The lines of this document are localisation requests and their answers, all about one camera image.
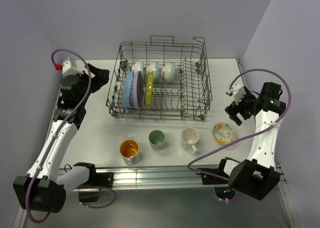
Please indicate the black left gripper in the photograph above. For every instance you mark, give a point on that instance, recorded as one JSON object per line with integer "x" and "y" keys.
{"x": 101, "y": 78}

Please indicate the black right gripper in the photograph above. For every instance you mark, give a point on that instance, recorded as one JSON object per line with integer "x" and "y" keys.
{"x": 234, "y": 109}

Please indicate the floral painted bowl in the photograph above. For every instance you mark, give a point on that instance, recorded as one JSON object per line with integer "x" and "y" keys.
{"x": 224, "y": 133}

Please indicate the blue plastic plate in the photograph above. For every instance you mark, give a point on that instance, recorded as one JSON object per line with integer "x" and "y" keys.
{"x": 126, "y": 90}

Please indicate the lilac plastic plate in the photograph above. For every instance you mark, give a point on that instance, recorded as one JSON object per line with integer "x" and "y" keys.
{"x": 137, "y": 89}

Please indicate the white bowl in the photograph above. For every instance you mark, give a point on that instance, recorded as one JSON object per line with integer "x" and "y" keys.
{"x": 154, "y": 67}
{"x": 138, "y": 66}
{"x": 168, "y": 72}

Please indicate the green polka-dot plate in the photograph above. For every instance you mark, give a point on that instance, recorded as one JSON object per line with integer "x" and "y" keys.
{"x": 149, "y": 86}

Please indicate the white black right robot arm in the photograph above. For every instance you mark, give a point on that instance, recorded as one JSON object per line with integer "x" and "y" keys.
{"x": 256, "y": 176}

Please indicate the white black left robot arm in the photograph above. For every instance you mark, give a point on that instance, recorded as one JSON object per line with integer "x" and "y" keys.
{"x": 41, "y": 189}

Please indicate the cream white mug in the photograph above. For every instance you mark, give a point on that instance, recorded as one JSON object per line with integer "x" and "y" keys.
{"x": 188, "y": 139}

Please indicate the floral mug orange inside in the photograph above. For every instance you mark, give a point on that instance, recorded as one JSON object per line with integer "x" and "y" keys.
{"x": 129, "y": 151}

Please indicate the green cup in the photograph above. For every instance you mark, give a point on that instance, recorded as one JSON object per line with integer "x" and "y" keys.
{"x": 157, "y": 139}

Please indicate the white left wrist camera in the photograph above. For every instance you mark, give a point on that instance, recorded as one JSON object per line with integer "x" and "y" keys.
{"x": 68, "y": 67}

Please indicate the grey wire dish rack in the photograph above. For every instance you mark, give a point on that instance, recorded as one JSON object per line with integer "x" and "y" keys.
{"x": 188, "y": 97}

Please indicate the aluminium frame rail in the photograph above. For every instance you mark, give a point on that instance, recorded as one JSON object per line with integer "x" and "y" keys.
{"x": 174, "y": 197}

